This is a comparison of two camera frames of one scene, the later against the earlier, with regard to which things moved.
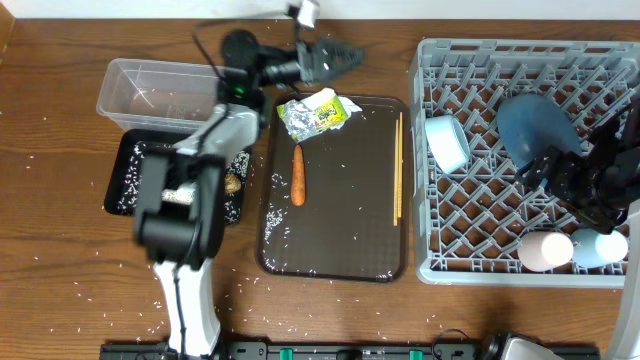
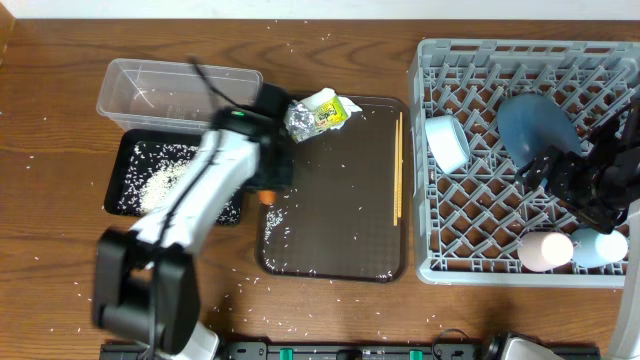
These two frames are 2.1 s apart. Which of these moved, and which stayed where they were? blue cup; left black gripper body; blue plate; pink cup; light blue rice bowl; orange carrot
Moved: left black gripper body; orange carrot
Stayed: blue plate; blue cup; pink cup; light blue rice bowl
